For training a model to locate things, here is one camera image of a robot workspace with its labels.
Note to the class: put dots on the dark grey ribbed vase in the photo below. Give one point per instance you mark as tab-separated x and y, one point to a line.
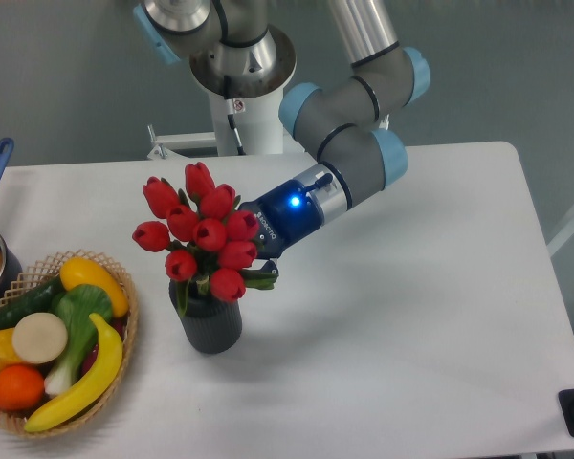
212	326

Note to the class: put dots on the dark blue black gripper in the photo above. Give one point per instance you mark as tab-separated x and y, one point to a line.
285	215

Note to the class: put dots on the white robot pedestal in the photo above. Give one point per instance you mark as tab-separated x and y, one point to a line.
248	126

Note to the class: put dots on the yellow banana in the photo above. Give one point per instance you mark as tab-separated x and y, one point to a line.
89	388

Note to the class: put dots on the orange fruit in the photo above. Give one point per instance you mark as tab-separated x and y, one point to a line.
21	387

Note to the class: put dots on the green cucumber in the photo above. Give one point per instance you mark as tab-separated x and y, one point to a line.
36	300

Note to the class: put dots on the beige round slice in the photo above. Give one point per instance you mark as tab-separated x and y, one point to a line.
39	338

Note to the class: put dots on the woven wicker basket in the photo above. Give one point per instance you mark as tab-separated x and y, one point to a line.
44	270

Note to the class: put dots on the green bok choy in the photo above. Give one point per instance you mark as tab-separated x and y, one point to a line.
73	309

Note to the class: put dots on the red fruit in basket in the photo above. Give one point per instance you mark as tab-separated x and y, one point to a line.
119	325

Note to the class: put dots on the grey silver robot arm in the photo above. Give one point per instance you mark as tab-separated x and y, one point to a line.
245	65

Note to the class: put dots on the red tulip bouquet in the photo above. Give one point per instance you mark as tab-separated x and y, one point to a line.
209	242

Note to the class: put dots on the yellow squash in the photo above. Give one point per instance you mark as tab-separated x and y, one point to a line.
82	271

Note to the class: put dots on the white metal bracket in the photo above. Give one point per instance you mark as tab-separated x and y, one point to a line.
168	147

